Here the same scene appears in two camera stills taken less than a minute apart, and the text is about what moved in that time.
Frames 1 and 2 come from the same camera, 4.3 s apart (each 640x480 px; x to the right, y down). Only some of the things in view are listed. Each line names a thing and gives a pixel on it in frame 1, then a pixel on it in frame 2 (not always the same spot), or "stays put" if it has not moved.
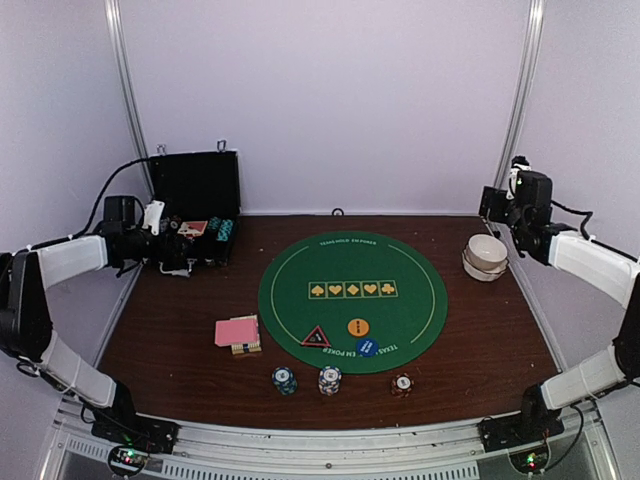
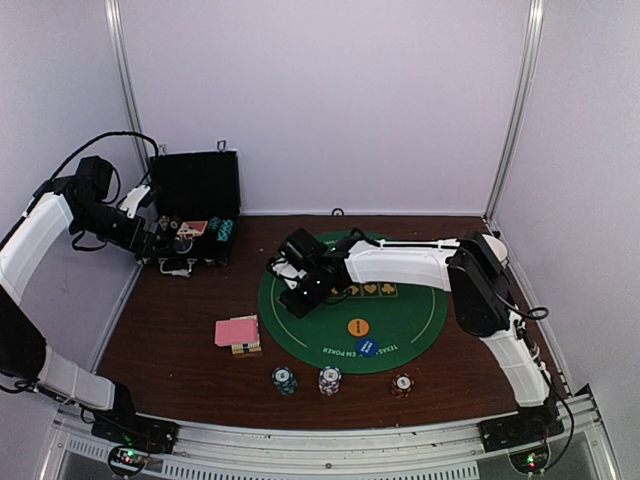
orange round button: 358,327 stays put
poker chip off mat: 329,379 stays put
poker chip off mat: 402,385 stays put
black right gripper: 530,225 to 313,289
